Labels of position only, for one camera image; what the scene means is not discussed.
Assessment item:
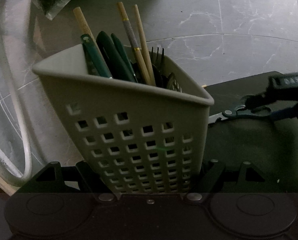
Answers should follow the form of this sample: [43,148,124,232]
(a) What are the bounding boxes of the white perforated utensil basket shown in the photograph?
[33,45,214,193]

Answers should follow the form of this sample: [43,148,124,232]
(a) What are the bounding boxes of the black steel fork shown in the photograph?
[150,47,166,88]

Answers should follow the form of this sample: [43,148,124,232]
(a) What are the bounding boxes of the green handled kitchen knife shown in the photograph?
[96,31,136,82]

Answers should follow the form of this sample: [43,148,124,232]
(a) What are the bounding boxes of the teal handled thin skewer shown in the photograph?
[80,34,112,79]

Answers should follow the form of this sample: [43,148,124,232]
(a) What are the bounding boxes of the long bamboo chopstick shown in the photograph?
[73,7,101,55]

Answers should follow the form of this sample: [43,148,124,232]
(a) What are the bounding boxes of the bamboo chopstick pair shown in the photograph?
[117,2,153,85]
[134,4,156,86]

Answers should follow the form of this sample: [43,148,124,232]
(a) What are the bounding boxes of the dark green scissors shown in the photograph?
[208,93,291,125]

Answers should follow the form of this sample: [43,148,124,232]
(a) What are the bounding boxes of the teal handled black skewer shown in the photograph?
[111,33,137,83]

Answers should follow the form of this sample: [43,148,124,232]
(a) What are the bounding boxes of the white hose from wall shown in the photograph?
[0,0,33,183]

